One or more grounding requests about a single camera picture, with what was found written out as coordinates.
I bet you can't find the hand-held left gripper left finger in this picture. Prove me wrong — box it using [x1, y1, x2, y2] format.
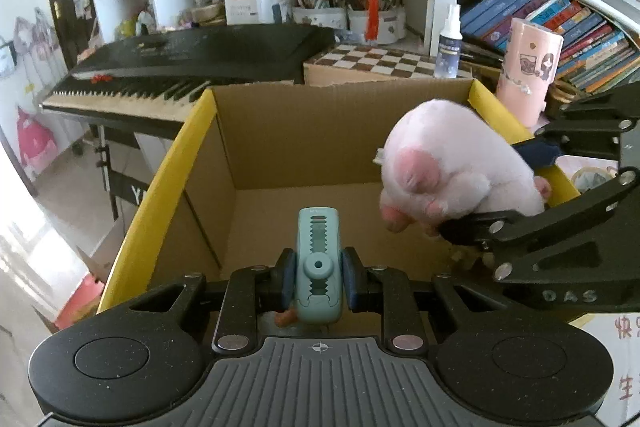
[129, 248, 297, 354]

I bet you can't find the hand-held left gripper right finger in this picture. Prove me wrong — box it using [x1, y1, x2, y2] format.
[341, 247, 506, 353]

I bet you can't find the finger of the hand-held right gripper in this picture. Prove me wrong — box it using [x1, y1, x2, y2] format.
[514, 82, 640, 168]
[439, 166, 640, 314]

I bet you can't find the pink plush toy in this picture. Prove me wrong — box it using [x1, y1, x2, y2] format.
[374, 99, 553, 238]

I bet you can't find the yellow cardboard box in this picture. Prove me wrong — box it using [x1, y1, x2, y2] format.
[97, 79, 583, 323]

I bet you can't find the pink cylindrical container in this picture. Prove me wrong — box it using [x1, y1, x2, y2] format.
[495, 18, 564, 128]

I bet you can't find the row of leaning books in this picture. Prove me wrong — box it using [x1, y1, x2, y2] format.
[457, 0, 640, 95]

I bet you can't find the white spray bottle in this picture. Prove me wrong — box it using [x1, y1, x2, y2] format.
[434, 4, 463, 79]

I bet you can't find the wooden chessboard box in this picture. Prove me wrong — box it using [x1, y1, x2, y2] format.
[303, 43, 473, 86]

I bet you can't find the white pen holder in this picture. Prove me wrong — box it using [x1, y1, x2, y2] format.
[292, 4, 348, 30]
[347, 7, 407, 45]

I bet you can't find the black keyboard stand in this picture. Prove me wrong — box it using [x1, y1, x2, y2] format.
[95, 123, 173, 222]

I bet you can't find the red plastic item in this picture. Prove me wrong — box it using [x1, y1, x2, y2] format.
[54, 274, 107, 332]

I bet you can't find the black electronic keyboard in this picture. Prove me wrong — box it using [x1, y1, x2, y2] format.
[40, 26, 336, 125]

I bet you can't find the white box with red label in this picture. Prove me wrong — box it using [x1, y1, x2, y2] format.
[222, 0, 260, 26]

